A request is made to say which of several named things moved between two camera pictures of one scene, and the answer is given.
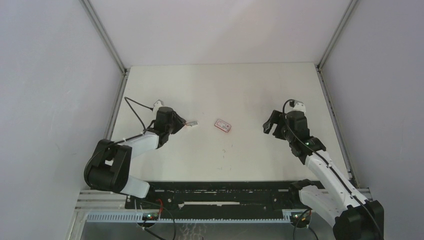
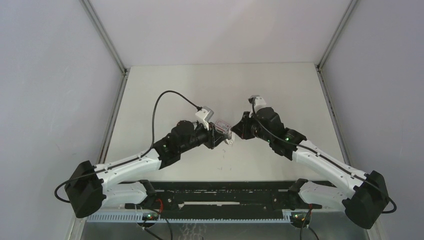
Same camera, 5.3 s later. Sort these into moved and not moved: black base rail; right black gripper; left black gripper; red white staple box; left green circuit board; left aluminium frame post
Moved: left black gripper; right black gripper
Not moved: red white staple box; left green circuit board; left aluminium frame post; black base rail
